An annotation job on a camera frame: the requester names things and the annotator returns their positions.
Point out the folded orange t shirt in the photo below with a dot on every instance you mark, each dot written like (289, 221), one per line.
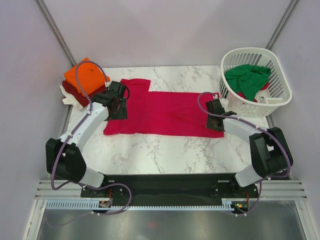
(90, 77)

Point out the folded white t shirt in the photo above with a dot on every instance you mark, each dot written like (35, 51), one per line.
(69, 99)

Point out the aluminium frame rail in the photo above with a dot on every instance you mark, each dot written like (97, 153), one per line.
(289, 190)

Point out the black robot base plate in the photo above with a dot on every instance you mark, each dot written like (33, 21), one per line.
(170, 189)

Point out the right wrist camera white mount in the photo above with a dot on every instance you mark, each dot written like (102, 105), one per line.
(222, 100)

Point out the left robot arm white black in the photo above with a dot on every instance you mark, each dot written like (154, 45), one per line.
(64, 158)

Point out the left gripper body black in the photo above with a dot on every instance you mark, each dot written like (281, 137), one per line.
(119, 107)

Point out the red garment under green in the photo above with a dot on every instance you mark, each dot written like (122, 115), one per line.
(251, 93)

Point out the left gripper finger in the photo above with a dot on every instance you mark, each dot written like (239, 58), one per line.
(119, 115)
(123, 104)

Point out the white plastic laundry basket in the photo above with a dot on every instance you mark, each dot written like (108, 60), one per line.
(278, 93)

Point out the folded dark red t shirt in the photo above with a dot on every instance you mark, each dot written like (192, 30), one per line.
(70, 89)

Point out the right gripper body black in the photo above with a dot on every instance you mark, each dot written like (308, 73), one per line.
(209, 115)

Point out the white slotted cable duct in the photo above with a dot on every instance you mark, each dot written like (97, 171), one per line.
(96, 205)

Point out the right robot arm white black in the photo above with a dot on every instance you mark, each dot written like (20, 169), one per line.
(269, 151)

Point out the green t shirt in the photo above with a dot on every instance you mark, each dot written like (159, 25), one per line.
(246, 76)

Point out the pink red t shirt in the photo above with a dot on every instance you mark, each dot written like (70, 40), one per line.
(162, 113)

